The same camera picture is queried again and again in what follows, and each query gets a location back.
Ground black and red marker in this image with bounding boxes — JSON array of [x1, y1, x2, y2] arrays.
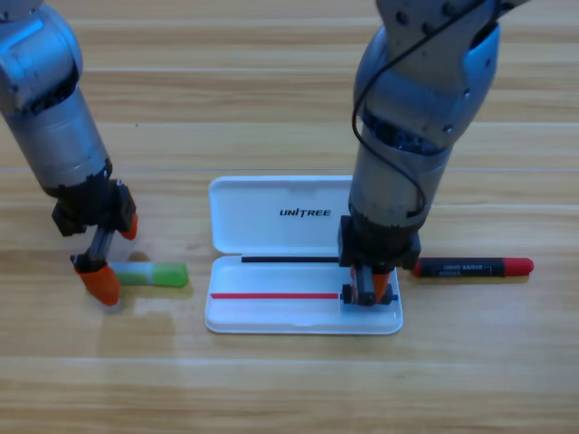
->
[[412, 256, 536, 278]]

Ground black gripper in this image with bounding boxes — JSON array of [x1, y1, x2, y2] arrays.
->
[[51, 174, 139, 307], [337, 214, 422, 306]]

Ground white Unitree pencil case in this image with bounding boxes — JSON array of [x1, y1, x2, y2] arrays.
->
[[204, 175, 404, 335]]

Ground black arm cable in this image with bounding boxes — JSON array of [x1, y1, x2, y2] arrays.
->
[[351, 0, 488, 218]]

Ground green highlighter pen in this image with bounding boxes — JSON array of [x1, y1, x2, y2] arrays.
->
[[110, 261, 190, 288]]

